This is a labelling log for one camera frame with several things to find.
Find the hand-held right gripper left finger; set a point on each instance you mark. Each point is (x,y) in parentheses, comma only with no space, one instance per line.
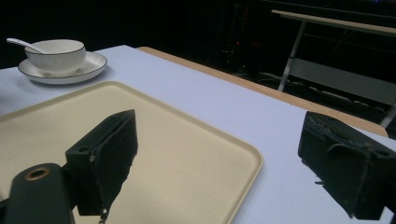
(107,161)

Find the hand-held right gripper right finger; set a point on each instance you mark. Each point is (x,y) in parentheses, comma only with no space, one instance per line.
(348,168)

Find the beige plastic tray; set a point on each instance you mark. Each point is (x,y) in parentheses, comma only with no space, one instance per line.
(174,149)

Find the white plate with dark rim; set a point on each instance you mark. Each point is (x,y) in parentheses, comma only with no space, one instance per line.
(90,67)

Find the white ribbed bowl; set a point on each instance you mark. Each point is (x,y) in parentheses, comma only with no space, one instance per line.
(57,56)

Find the white tablecloth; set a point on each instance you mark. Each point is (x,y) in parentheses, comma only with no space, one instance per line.
(218,102)

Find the white ceramic spoon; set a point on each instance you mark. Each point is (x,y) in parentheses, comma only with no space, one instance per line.
(26,45)

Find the metal frame table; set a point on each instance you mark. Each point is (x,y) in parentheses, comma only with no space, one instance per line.
(327,62)

